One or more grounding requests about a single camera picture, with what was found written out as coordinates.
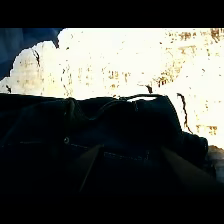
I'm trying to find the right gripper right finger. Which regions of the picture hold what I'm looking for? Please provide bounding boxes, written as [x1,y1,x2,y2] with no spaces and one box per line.
[160,145,224,197]

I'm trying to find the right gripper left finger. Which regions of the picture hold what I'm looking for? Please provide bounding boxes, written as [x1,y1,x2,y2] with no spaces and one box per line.
[43,144,103,197]

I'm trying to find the dark blue jeans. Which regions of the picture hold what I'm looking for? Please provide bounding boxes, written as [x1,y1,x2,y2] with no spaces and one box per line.
[0,92,218,197]

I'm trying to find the blue garment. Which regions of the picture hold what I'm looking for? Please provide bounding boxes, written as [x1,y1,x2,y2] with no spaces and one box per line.
[0,27,64,81]

